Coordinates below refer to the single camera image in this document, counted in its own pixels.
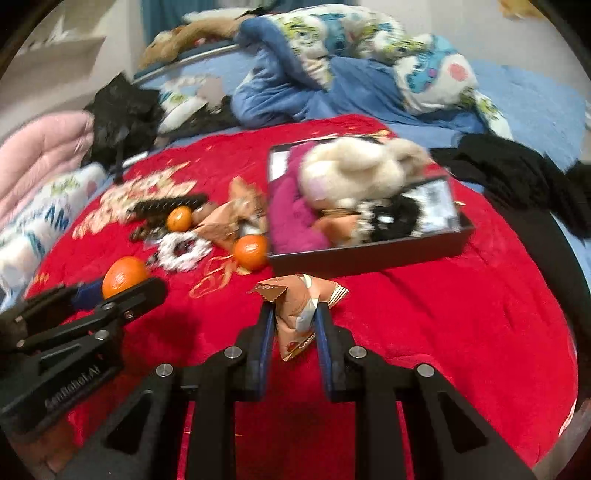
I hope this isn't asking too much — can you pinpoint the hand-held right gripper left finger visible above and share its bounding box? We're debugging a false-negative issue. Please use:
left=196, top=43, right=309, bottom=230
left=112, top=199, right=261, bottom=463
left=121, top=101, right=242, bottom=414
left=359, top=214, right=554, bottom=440
left=60, top=302, right=278, bottom=480

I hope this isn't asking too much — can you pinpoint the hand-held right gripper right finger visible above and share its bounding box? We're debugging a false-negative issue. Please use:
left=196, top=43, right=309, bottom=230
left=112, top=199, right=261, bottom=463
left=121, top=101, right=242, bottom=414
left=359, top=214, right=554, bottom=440
left=315, top=302, right=539, bottom=480

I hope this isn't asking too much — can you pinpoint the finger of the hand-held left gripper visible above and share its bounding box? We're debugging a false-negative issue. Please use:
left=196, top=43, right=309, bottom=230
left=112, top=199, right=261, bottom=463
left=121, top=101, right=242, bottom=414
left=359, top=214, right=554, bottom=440
left=0, top=281, right=108, bottom=333
left=9, top=277, right=168, bottom=365

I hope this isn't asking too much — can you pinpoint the orange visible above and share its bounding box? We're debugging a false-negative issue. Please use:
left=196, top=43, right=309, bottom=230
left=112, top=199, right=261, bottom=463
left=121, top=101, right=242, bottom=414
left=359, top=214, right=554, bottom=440
left=233, top=234, right=269, bottom=271
left=102, top=256, right=152, bottom=300
left=166, top=205, right=193, bottom=232

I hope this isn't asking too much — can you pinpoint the shallow black box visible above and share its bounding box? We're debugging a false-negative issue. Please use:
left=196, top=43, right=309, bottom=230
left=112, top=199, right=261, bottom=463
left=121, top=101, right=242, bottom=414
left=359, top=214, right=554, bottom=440
left=267, top=134, right=476, bottom=280

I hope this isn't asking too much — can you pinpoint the cream plush toy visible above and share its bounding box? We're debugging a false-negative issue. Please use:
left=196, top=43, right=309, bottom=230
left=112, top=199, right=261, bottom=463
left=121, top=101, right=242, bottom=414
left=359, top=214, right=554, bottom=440
left=298, top=137, right=432, bottom=208

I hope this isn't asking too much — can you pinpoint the black white lace scrunchie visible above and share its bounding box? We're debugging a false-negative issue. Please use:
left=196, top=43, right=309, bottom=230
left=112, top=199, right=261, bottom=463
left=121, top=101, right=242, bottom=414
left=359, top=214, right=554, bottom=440
left=157, top=231, right=213, bottom=273
left=355, top=194, right=422, bottom=241

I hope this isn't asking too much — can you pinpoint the white package with blue print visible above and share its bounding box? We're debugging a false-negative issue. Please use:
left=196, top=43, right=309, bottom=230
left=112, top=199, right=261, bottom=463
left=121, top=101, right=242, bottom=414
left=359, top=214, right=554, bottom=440
left=0, top=161, right=109, bottom=296

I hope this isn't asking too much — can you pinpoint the black hair comb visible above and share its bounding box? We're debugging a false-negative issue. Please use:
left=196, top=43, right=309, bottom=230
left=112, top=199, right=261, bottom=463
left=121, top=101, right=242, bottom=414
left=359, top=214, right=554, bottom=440
left=133, top=195, right=208, bottom=219

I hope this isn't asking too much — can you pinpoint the magenta plush toy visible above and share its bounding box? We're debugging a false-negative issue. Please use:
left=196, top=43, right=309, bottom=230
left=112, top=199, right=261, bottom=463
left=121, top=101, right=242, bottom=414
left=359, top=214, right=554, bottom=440
left=269, top=143, right=352, bottom=252

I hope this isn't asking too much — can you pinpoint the small white device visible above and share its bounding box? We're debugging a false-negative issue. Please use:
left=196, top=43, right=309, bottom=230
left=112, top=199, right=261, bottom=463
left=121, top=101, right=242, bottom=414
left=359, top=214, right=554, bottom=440
left=111, top=150, right=153, bottom=169

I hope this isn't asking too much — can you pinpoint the red printed blanket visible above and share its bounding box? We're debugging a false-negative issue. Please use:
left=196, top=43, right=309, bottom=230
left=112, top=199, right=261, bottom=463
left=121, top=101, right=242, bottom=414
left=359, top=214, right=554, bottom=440
left=23, top=114, right=580, bottom=480

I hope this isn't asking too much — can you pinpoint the pink padded quilt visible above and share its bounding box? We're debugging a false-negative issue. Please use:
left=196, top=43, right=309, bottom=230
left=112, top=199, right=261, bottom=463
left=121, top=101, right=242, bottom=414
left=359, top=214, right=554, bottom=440
left=0, top=111, right=100, bottom=222

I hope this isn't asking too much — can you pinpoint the black plastic bag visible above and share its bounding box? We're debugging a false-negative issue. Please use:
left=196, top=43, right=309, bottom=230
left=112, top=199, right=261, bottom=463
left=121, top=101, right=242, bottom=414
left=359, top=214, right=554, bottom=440
left=83, top=71, right=164, bottom=169

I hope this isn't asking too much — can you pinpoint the cartoon printed pillow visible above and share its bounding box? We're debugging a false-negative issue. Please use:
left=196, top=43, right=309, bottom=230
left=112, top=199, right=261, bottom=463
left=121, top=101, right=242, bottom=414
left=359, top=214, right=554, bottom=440
left=157, top=76, right=208, bottom=132

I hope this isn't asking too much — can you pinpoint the blue fleece blanket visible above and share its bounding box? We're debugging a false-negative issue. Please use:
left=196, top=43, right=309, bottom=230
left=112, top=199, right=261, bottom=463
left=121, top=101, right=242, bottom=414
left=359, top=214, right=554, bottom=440
left=231, top=16, right=490, bottom=134

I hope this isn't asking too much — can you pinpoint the white shelf unit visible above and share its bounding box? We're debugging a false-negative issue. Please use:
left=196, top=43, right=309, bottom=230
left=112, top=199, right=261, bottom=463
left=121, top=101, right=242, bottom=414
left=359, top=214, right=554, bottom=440
left=0, top=18, right=112, bottom=116

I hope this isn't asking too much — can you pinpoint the black garment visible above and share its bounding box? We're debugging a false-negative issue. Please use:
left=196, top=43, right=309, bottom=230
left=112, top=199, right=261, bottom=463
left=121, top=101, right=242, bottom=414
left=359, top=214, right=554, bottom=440
left=431, top=134, right=566, bottom=217

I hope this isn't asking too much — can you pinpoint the brown plush dog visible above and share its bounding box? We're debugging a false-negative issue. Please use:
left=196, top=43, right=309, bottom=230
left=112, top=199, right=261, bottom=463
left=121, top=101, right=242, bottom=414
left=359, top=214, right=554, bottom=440
left=139, top=18, right=245, bottom=70

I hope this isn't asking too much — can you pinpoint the teal curtain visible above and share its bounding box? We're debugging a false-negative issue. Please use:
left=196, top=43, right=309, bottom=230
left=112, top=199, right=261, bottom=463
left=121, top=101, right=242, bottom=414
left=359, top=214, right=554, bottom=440
left=141, top=0, right=361, bottom=33

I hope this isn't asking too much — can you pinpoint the black cloth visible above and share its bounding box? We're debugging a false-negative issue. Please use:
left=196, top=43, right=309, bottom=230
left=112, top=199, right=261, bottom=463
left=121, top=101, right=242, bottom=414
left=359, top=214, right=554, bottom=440
left=563, top=161, right=591, bottom=241

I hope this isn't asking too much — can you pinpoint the cartoon printed quilt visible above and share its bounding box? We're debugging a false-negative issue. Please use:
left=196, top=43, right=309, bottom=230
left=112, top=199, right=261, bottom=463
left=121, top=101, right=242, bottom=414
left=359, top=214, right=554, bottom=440
left=272, top=4, right=515, bottom=139

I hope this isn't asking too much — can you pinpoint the blue bed sheet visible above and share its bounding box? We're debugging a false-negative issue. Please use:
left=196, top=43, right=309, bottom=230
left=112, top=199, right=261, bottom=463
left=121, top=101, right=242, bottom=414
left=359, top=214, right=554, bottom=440
left=134, top=46, right=591, bottom=176

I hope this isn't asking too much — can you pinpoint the brown bead string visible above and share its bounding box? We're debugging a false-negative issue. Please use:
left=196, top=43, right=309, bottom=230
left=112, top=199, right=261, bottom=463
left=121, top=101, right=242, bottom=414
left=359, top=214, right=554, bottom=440
left=129, top=224, right=162, bottom=243

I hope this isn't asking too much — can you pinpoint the orange wall certificate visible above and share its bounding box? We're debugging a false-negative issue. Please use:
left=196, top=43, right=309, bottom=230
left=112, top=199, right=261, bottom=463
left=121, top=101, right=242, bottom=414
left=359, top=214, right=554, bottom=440
left=499, top=0, right=546, bottom=19

